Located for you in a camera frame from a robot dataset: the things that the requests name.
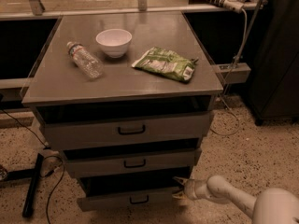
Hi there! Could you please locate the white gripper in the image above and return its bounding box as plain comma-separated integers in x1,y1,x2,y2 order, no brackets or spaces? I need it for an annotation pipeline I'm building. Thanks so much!
172,176,207,201

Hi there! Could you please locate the grey bottom drawer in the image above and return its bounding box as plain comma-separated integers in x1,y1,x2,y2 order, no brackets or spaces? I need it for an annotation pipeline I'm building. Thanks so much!
78,167,191,211

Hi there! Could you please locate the grey drawer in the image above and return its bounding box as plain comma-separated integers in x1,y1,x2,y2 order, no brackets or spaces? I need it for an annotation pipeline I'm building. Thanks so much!
78,167,191,211
66,148,201,178
41,111,214,150

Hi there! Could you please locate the grey middle drawer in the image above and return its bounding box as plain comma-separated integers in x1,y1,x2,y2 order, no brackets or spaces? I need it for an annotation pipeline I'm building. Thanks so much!
66,148,201,178

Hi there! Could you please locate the grey drawer cabinet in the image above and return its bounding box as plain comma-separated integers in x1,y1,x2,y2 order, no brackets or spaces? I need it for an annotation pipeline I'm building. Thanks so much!
21,11,224,200

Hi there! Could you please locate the grey top drawer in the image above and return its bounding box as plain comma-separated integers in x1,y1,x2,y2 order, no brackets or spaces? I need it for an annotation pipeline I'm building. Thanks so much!
41,111,214,150

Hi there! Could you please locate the green chip bag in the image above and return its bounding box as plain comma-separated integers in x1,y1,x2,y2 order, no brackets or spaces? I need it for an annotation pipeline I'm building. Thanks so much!
132,47,196,83

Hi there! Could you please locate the black cabinet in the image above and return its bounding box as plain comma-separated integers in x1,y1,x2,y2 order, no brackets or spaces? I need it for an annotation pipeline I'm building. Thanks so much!
245,0,299,126

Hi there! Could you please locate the black floor bar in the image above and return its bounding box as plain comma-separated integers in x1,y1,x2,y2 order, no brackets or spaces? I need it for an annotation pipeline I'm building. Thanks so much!
22,154,44,218

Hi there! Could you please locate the white bowl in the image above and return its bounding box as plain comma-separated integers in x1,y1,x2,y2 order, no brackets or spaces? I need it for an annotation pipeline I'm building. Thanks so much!
96,29,133,58

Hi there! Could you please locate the clear plastic water bottle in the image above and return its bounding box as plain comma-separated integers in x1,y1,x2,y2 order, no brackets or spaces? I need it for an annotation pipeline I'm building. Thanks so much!
66,41,103,79

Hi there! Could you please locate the white power strip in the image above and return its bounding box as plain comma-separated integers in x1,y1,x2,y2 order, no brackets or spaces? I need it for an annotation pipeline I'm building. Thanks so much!
194,0,245,14

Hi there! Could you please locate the black floor cable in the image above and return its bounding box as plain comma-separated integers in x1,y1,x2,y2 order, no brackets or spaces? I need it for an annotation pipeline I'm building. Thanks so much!
0,108,65,224

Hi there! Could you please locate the white cable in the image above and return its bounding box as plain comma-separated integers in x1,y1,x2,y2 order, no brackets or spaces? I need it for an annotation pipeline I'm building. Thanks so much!
209,8,249,138

